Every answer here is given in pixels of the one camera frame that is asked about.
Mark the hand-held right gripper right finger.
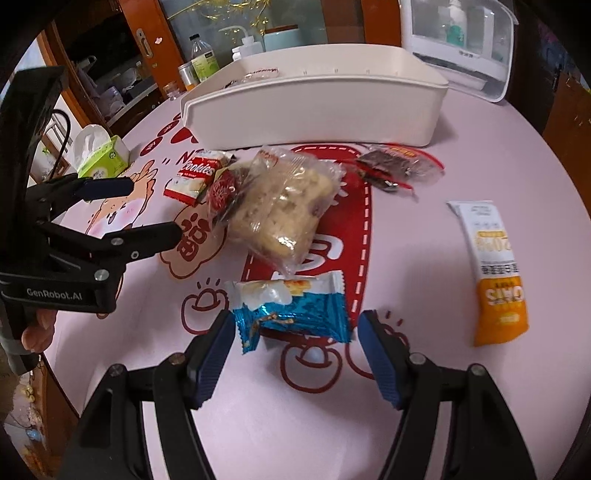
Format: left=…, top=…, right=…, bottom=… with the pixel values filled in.
left=358, top=310, right=539, bottom=480

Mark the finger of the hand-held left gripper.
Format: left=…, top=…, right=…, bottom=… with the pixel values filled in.
left=41, top=220, right=184, bottom=283
left=28, top=174, right=136, bottom=219

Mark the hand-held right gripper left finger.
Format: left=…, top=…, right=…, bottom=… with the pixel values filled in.
left=60, top=310, right=238, bottom=480

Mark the red white cookie packet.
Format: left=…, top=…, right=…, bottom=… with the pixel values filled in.
left=164, top=150, right=232, bottom=204

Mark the red round candy packet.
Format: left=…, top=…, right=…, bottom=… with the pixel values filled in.
left=203, top=166, right=250, bottom=222

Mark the blue snack packet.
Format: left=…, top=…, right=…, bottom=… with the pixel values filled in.
left=231, top=271, right=352, bottom=355

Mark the clear rice cake packet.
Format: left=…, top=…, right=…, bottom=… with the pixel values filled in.
left=226, top=145, right=347, bottom=278

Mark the orange white bar packet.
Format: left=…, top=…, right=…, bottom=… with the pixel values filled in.
left=446, top=200, right=530, bottom=348

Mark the dark dried fruit packet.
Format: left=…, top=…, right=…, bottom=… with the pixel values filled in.
left=355, top=144, right=446, bottom=195

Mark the white plastic bin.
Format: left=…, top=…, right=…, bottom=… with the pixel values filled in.
left=179, top=45, right=451, bottom=151

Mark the person's left hand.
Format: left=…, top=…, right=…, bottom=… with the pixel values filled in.
left=21, top=308, right=58, bottom=352

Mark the green tissue box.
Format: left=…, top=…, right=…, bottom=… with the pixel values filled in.
left=74, top=124, right=131, bottom=178

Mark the metal can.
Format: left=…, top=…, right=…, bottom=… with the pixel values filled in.
left=178, top=62, right=200, bottom=92

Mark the glass bottle green label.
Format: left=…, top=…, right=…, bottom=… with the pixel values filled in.
left=189, top=34, right=220, bottom=84

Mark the white wash bottle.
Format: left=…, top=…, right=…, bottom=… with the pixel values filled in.
left=219, top=25, right=265, bottom=61

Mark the gold door ornament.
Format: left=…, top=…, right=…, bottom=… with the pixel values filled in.
left=166, top=0, right=273, bottom=35

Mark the teal canister brown lid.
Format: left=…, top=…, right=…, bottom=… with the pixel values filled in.
left=263, top=28, right=301, bottom=52

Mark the wooden cabinet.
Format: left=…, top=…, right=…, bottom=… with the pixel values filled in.
left=512, top=0, right=591, bottom=155

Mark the white sterilizer appliance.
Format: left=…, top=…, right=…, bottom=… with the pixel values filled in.
left=399, top=0, right=515, bottom=103

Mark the white teal bottle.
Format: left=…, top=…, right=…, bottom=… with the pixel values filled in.
left=445, top=0, right=467, bottom=47

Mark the black cable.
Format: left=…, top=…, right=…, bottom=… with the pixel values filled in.
left=50, top=111, right=72, bottom=182

